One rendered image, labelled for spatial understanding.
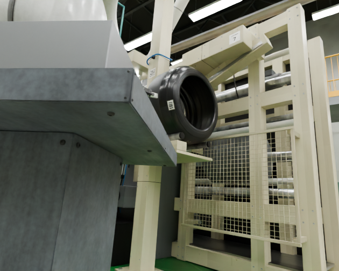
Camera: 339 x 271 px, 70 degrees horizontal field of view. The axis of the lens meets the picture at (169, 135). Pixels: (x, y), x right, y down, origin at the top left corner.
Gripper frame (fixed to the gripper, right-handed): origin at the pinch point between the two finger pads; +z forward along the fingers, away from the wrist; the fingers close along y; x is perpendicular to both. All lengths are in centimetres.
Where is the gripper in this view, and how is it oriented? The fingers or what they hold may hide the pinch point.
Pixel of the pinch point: (153, 94)
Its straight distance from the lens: 155.7
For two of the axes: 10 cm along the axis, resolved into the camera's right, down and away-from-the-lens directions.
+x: 0.3, 9.9, -1.5
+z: 7.1, 0.8, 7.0
